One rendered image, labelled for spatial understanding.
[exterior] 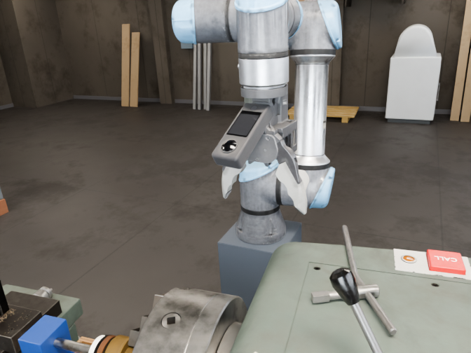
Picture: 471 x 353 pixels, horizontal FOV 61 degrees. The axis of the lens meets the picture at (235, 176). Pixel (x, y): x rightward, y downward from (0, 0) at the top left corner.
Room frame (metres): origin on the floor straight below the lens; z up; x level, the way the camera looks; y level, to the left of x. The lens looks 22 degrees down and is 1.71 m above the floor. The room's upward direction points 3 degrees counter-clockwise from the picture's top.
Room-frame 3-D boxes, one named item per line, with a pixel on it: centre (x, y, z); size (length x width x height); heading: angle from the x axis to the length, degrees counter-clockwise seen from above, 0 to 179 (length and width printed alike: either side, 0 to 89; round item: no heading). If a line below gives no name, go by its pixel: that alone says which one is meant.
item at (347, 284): (0.43, -0.13, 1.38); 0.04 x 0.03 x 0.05; 71
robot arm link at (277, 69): (0.63, -0.05, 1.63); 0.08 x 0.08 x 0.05
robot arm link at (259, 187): (1.08, -0.08, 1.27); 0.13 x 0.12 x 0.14; 71
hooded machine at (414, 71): (6.51, -2.94, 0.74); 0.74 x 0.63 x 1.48; 65
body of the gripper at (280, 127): (0.63, -0.05, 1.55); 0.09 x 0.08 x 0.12; 148
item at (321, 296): (0.56, -0.18, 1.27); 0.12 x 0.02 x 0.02; 95
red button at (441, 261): (0.64, -0.39, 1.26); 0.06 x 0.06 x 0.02; 71
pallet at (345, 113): (7.03, -1.60, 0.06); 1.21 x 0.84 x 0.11; 65
